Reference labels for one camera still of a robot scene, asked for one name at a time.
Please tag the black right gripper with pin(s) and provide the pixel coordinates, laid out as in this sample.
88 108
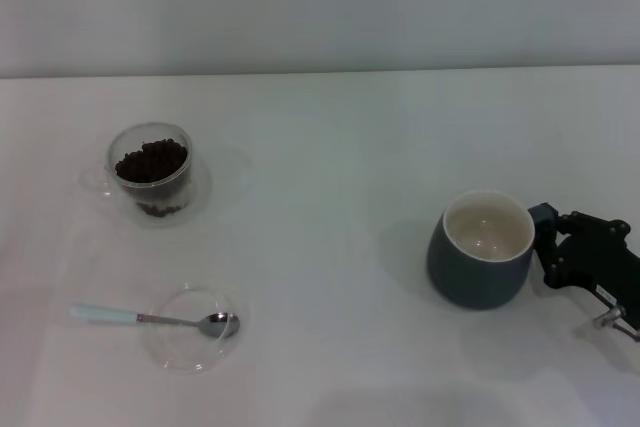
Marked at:
600 262

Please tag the clear glass lid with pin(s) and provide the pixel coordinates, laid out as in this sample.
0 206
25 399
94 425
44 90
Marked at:
190 352

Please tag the dark teal ceramic mug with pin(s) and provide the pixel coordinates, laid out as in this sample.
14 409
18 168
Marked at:
475 282

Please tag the coffee beans pile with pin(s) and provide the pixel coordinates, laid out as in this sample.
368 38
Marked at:
150 162

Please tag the double-walled glass cup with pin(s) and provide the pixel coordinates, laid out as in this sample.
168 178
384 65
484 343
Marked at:
150 197

